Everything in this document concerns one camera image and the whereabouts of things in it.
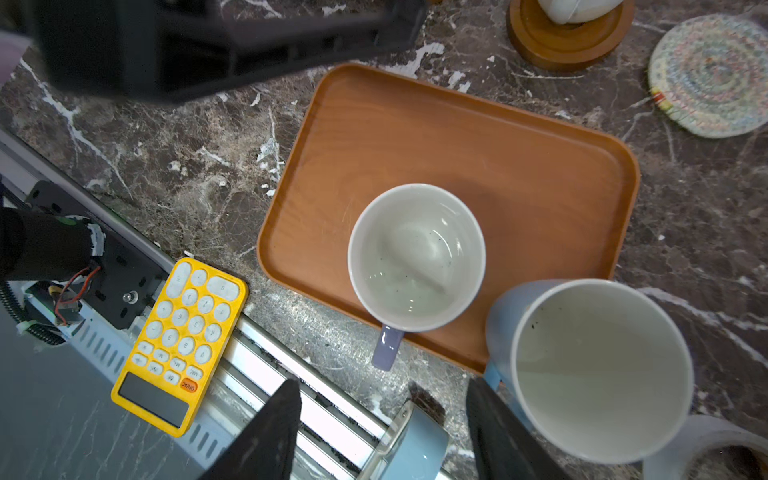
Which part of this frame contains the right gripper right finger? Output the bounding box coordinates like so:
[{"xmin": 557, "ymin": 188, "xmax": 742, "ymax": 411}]
[{"xmin": 466, "ymin": 379, "xmax": 569, "ymax": 480}]

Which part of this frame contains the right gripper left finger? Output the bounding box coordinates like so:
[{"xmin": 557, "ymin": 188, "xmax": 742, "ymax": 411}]
[{"xmin": 200, "ymin": 379, "xmax": 301, "ymax": 480}]

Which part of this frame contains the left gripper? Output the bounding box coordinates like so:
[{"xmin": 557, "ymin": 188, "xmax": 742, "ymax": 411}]
[{"xmin": 20, "ymin": 1, "xmax": 429, "ymax": 102}]

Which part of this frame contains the white mug blue handle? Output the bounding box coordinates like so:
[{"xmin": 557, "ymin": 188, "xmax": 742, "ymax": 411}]
[{"xmin": 484, "ymin": 279, "xmax": 694, "ymax": 465}]

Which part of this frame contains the brown wooden coaster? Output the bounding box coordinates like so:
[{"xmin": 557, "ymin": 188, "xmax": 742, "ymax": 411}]
[{"xmin": 507, "ymin": 1, "xmax": 635, "ymax": 72}]

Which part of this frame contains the multicolour braided coaster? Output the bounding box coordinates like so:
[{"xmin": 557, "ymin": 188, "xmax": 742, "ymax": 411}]
[{"xmin": 648, "ymin": 14, "xmax": 767, "ymax": 139}]

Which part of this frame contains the light blue bar tool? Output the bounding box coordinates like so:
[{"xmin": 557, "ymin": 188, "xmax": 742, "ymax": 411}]
[{"xmin": 357, "ymin": 400, "xmax": 450, "ymax": 480}]

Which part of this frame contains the yellow calculator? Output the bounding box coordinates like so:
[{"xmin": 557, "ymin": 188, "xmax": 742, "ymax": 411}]
[{"xmin": 111, "ymin": 258, "xmax": 248, "ymax": 438}]

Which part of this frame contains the pink pencil case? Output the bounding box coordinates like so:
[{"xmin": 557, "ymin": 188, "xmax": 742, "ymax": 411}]
[{"xmin": 0, "ymin": 30, "xmax": 31, "ymax": 86}]

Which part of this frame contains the clear tape roll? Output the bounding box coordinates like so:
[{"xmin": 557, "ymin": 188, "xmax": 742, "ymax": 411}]
[{"xmin": 642, "ymin": 415, "xmax": 767, "ymax": 479}]

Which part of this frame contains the orange wooden tray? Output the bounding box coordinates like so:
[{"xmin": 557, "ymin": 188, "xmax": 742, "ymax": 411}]
[{"xmin": 257, "ymin": 64, "xmax": 640, "ymax": 373}]

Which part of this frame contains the white mug purple handle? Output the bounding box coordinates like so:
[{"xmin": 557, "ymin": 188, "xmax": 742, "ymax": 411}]
[{"xmin": 347, "ymin": 183, "xmax": 487, "ymax": 371}]

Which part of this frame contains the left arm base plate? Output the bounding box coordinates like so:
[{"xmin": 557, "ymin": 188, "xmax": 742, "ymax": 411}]
[{"xmin": 27, "ymin": 180, "xmax": 167, "ymax": 330}]

